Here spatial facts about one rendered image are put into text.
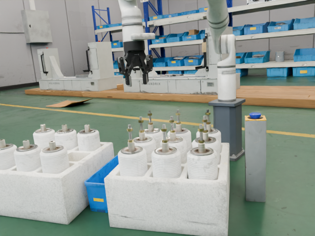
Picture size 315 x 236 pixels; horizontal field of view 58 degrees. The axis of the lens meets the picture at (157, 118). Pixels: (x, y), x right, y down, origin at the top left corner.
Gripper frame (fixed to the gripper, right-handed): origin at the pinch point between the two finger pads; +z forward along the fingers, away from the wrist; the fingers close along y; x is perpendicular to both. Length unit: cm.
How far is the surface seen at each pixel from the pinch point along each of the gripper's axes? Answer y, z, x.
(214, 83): -178, 26, -125
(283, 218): -26, 47, 42
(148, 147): 0.6, 23.8, 4.7
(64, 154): 25.8, 23.8, -12.2
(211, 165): -4.6, 24.9, 30.4
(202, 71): -187, 14, -152
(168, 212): 7.0, 39.7, 22.6
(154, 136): -7.6, 22.7, -2.9
